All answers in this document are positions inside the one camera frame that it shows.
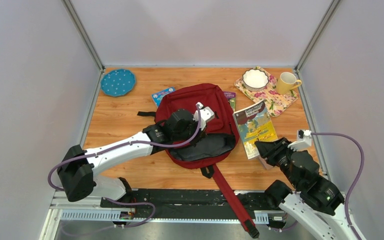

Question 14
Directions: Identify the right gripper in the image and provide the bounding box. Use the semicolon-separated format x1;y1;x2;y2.
253;137;300;190

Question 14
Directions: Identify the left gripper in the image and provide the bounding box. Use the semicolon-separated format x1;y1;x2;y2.
172;116;208;148

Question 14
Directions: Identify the red student backpack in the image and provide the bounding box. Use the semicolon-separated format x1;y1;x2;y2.
137;83;260;239

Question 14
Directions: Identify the yellow paperback book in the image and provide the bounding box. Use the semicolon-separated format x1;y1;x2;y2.
232;100;278;160

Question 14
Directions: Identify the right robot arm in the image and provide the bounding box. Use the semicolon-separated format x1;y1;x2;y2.
254;130;365;240

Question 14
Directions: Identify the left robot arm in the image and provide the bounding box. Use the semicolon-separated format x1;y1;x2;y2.
52;103;215;208

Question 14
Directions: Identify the floral rectangular tray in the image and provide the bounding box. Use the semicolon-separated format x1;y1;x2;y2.
234;66;300;117

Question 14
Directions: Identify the purple treehouse book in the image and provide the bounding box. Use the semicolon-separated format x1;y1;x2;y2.
223;91;236;112

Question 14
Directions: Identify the blue children's book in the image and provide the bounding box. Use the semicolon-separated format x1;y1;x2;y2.
151;87;175;107

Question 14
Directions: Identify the yellow mug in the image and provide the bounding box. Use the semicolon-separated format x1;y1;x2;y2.
275;72;302;95

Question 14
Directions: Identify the white scalloped bowl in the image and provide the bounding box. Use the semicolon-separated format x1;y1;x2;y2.
242;69;269;92

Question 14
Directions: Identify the blue polka dot plate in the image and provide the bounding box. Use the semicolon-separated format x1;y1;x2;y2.
100;68;136;97

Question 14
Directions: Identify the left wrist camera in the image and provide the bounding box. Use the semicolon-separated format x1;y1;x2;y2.
193;102;215;131

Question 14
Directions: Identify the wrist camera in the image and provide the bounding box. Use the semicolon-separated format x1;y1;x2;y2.
288;129;313;151
193;102;215;131

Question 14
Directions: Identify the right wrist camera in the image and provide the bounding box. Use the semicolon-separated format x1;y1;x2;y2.
288;129;313;151

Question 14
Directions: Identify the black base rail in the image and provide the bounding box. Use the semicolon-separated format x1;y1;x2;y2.
100;188;288;229

